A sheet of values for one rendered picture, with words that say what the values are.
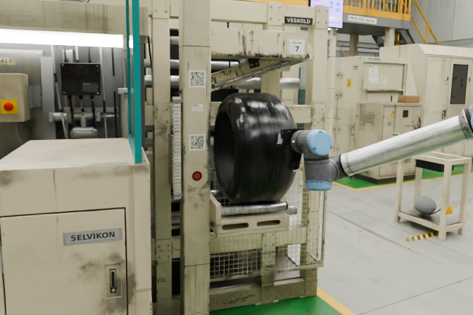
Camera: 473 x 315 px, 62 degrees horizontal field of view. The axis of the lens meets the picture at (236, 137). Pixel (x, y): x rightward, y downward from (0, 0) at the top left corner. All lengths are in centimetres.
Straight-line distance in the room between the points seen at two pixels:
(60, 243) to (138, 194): 23
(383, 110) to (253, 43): 437
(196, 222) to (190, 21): 93
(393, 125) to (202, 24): 501
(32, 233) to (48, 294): 17
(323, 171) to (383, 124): 495
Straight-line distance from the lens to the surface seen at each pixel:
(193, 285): 203
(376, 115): 635
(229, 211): 185
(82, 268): 118
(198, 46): 181
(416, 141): 143
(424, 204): 462
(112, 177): 110
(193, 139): 181
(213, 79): 222
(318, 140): 138
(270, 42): 219
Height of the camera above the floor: 148
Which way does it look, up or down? 8 degrees down
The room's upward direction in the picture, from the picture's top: 1 degrees clockwise
